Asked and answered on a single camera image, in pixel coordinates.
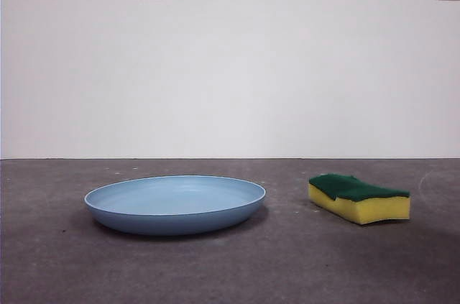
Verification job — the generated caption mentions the light blue round plate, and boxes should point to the light blue round plate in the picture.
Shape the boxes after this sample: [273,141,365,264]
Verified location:
[84,175,267,236]

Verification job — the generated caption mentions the yellow sponge with green scourer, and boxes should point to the yellow sponge with green scourer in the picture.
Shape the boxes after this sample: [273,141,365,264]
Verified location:
[308,173,411,226]

